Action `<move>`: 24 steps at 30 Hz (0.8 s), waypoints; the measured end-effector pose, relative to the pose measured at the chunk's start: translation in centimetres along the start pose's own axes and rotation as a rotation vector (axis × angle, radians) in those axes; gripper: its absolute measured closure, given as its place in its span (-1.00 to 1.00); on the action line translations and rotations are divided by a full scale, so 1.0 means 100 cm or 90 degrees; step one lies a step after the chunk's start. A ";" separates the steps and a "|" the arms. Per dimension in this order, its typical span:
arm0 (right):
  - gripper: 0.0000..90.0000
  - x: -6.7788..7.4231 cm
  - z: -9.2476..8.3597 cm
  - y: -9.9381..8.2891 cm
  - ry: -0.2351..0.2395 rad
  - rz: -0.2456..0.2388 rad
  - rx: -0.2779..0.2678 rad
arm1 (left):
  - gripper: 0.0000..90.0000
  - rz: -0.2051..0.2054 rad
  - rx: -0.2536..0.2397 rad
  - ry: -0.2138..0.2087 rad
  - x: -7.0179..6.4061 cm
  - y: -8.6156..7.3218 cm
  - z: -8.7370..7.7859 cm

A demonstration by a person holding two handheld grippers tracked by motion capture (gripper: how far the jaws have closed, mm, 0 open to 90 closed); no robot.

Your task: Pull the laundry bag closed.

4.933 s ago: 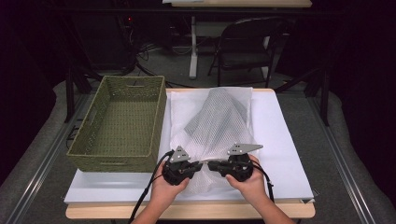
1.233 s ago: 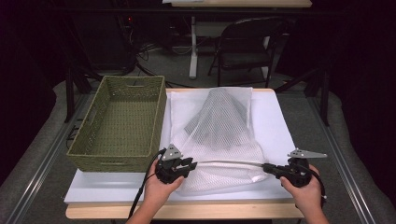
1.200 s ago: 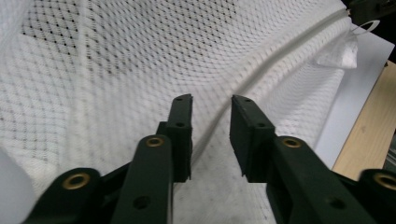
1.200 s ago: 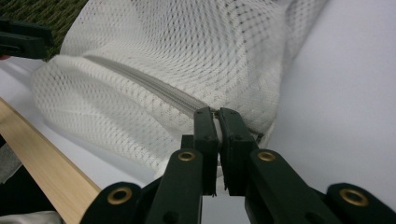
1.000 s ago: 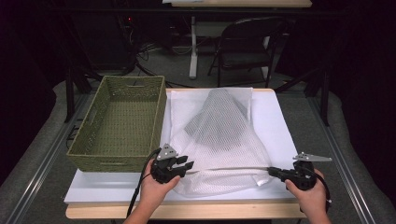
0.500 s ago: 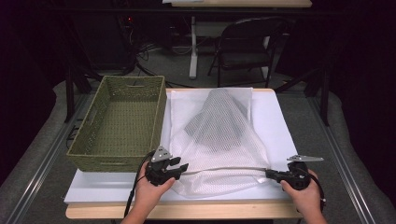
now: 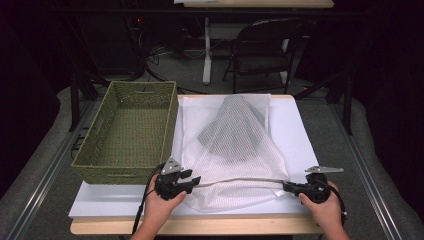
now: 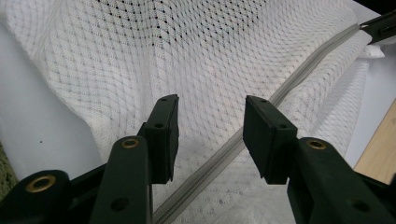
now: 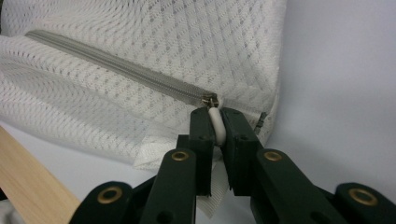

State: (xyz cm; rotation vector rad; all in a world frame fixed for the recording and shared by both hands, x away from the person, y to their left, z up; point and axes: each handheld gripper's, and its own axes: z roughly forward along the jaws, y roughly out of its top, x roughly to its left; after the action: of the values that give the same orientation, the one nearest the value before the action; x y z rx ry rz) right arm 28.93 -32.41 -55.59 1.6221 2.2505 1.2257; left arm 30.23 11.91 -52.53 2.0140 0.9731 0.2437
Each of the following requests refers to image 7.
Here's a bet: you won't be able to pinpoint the white mesh laundry bag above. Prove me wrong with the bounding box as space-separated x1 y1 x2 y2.
181 93 292 213

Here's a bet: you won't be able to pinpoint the black metal stand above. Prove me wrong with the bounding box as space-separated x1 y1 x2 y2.
294 71 355 136
68 71 112 133

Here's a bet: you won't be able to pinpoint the black folding chair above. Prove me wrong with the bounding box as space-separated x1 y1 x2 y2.
222 18 316 95

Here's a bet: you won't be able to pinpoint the white board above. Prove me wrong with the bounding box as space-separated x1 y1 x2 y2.
68 94 338 219

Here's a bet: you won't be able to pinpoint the black floor cables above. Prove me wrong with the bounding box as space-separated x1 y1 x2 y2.
125 16 208 95

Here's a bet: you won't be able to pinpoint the left hand-held gripper cable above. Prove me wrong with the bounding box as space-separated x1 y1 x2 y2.
131 162 167 235

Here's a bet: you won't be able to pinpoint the white-legged wooden desk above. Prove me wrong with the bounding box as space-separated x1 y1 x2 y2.
173 0 335 86

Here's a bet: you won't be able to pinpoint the hand-held gripper cable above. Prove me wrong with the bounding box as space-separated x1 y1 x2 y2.
131 162 167 235
328 185 348 228

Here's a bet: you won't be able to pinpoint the person's left hand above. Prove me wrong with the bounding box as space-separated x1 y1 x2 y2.
143 176 188 224

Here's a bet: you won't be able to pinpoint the light wooden table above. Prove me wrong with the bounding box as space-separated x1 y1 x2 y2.
69 94 338 236

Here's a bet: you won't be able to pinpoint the green woven basket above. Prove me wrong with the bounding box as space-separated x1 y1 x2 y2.
70 80 179 186

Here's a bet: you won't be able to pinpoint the dark green garment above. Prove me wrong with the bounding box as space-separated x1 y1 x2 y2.
196 96 265 165

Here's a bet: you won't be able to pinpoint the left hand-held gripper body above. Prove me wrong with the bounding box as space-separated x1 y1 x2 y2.
155 156 194 201

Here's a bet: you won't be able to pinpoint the person's right hand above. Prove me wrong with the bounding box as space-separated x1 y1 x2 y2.
298 181 346 229

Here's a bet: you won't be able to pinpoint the right hand-held gripper cable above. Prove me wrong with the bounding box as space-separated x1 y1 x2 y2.
328 185 348 228

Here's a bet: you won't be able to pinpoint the aluminium rail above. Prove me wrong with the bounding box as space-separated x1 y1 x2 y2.
328 103 405 240
6 99 98 240

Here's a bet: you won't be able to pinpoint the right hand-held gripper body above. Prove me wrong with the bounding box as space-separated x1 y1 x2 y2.
301 165 344 204

